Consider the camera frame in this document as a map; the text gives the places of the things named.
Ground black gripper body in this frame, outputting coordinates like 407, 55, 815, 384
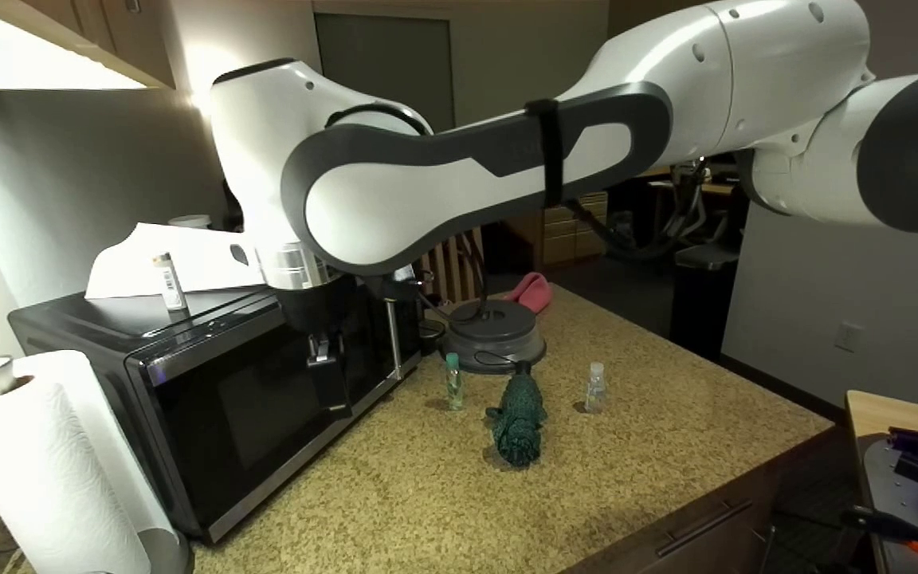
273, 274, 362, 362

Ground black microwave door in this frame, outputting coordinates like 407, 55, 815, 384
120, 290, 404, 547

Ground black microwave body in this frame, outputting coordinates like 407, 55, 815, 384
6, 285, 427, 547

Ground small green bottle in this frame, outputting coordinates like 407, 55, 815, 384
440, 350, 470, 414

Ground small slim tube bottle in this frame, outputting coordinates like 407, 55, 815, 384
146, 249, 187, 319

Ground green folded umbrella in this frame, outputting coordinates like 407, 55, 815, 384
481, 362, 552, 475

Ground small clear bottle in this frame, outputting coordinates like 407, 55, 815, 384
580, 362, 613, 417

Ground gray window blind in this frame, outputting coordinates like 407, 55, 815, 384
309, 9, 460, 138

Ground wooden desk with drawers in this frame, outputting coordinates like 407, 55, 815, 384
500, 188, 613, 272

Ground white paper towel roll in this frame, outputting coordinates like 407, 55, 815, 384
0, 350, 181, 574

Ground black trash bin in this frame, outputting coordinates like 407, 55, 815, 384
670, 244, 747, 362

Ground office chair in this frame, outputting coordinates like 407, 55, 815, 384
646, 176, 739, 272

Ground light wooden tray table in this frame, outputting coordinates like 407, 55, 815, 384
846, 385, 918, 574

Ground black orange scissors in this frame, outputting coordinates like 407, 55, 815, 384
841, 502, 918, 564

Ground wooden wall cabinets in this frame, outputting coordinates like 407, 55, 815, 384
0, 0, 175, 96

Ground white wall outlet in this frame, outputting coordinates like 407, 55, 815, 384
831, 316, 867, 356

